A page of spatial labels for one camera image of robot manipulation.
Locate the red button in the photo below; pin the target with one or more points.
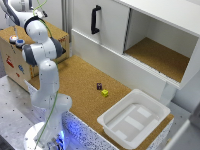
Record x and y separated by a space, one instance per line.
13 39

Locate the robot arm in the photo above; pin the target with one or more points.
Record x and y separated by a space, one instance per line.
46 76

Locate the white sliding door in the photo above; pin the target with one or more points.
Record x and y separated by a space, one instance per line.
111 23

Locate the wooden drawer box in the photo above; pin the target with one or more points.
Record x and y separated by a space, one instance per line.
11 68

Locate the white cabinet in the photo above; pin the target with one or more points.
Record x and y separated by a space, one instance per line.
110 65

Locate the yellow block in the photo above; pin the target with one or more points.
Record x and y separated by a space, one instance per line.
105 93

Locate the purple block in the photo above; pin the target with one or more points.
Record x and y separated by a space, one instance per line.
99 86

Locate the blue button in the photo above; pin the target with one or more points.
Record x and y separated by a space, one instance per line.
20 42

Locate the white plastic box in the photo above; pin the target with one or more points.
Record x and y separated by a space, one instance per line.
135 120

